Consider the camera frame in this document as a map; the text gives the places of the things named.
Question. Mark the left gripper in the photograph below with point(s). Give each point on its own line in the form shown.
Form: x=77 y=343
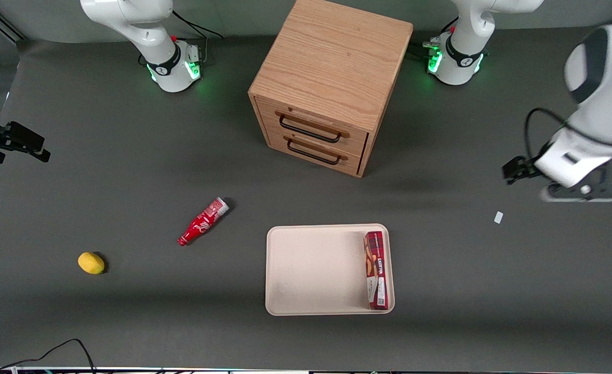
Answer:
x=518 y=168

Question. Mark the red cookie box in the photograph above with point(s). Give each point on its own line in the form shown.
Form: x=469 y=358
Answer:
x=376 y=270

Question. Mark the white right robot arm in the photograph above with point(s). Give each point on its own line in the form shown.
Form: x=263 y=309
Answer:
x=129 y=15

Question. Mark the beige rectangular tray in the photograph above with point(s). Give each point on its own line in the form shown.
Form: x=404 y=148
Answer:
x=311 y=270

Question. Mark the small white paper scrap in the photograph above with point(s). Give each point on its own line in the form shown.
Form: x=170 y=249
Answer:
x=498 y=217

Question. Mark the yellow lemon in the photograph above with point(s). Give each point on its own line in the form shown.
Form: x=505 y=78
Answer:
x=91 y=263

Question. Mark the red cola bottle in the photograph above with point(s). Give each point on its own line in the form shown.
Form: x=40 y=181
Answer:
x=202 y=222

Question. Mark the wooden drawer cabinet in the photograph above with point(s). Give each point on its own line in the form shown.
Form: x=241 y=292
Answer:
x=332 y=57

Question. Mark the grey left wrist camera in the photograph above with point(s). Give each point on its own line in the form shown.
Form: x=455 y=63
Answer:
x=571 y=196

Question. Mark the aluminium frame rail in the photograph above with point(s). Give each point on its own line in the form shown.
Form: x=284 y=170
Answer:
x=4 y=25

